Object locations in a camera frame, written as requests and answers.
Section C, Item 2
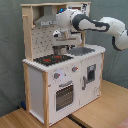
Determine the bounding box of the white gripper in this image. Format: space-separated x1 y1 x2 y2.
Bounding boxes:
53 30 82 46

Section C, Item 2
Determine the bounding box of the small metal pot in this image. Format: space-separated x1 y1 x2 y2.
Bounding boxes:
53 46 67 55

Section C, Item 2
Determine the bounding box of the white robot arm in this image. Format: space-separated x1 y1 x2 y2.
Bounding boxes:
53 8 128 51

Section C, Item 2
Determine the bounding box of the wooden toy kitchen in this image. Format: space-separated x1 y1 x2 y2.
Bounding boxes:
22 2 105 127

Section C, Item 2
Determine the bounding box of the grey range hood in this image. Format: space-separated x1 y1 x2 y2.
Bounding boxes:
34 5 57 27

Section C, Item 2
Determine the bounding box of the grey toy sink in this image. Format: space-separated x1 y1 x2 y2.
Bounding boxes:
68 47 94 56

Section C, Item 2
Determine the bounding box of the black stovetop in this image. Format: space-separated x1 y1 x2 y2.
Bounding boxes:
34 54 71 66

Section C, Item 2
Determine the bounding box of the toy microwave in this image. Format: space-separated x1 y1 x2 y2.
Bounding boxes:
65 3 90 21

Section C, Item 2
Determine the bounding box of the right stove knob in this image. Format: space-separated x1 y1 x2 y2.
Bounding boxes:
72 66 78 72

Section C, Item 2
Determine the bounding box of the stove knob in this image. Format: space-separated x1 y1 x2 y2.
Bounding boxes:
54 73 60 79
72 66 78 72

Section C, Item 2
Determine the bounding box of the left stove knob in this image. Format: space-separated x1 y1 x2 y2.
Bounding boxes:
54 73 60 79

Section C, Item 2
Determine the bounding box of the toy dishwasher door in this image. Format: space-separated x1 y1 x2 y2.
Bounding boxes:
80 55 102 106

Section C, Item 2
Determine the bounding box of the toy oven door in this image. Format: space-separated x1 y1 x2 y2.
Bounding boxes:
55 80 74 111

